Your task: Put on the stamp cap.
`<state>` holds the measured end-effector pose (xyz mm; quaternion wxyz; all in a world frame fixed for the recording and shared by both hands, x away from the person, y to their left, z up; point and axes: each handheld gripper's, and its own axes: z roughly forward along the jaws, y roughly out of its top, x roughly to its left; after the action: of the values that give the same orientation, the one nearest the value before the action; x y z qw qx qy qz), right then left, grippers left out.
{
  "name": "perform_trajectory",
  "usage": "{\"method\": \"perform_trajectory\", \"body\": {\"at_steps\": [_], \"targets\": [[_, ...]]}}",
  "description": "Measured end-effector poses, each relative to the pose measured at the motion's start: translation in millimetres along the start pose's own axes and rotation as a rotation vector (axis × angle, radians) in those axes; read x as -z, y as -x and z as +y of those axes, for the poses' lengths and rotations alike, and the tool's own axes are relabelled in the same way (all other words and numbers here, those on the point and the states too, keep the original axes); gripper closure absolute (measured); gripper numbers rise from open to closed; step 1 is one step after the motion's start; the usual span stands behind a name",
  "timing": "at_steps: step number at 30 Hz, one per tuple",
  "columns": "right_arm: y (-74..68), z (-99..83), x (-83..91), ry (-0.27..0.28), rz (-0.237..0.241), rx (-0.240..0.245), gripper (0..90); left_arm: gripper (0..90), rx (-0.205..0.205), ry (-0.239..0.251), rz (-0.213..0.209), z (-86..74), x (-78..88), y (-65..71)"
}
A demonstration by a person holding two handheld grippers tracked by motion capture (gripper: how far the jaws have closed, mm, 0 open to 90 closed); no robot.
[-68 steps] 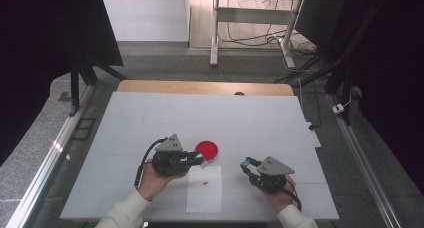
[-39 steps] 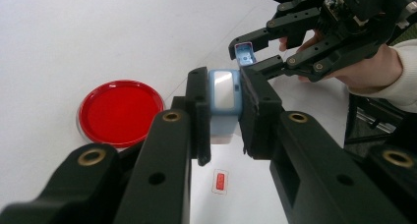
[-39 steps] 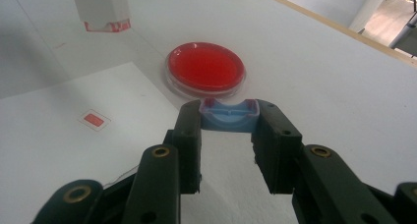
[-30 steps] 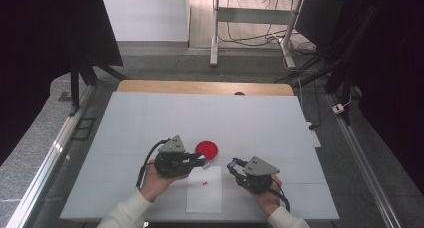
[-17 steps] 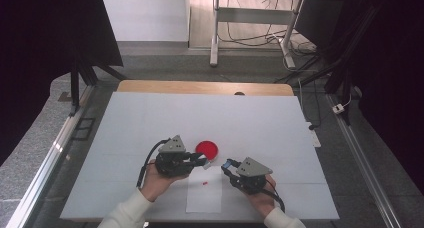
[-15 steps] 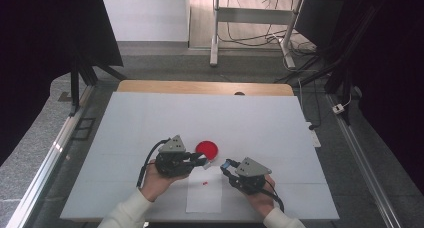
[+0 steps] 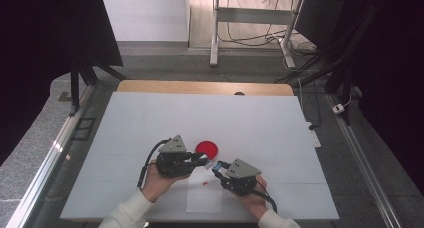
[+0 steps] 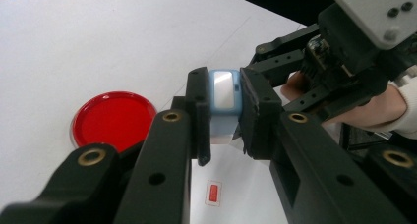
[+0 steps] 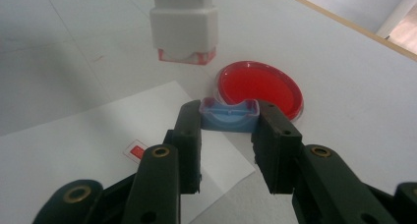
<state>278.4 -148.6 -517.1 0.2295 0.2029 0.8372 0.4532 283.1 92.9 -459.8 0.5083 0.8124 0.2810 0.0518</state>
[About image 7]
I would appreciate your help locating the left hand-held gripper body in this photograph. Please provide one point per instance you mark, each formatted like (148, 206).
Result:
(173, 163)

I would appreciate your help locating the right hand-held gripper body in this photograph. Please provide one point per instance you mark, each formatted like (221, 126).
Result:
(241, 181)

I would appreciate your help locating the blue stamp cap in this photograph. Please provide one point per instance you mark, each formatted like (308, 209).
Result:
(217, 167)

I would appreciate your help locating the round red ink pad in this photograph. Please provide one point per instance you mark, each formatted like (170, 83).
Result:
(208, 148)

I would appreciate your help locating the white paper sheet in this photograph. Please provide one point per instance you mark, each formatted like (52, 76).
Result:
(203, 201)

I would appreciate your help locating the person's right hand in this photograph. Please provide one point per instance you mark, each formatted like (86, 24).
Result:
(256, 203)

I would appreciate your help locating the person's left hand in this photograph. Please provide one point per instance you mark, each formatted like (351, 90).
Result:
(155, 184)

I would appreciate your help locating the dark table grommet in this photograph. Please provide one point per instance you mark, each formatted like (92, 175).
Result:
(239, 93)

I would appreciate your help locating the small white power adapter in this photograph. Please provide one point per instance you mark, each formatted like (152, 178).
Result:
(338, 108)

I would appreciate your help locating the black tripod stand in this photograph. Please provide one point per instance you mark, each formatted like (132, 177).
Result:
(346, 98)
(75, 88)

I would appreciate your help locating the black curtain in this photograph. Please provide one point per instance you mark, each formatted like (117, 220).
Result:
(393, 88)
(33, 54)

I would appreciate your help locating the aluminium floor rail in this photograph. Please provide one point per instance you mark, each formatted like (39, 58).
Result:
(43, 168)
(363, 174)

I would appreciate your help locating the white desk frame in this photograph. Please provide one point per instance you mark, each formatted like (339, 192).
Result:
(253, 15)

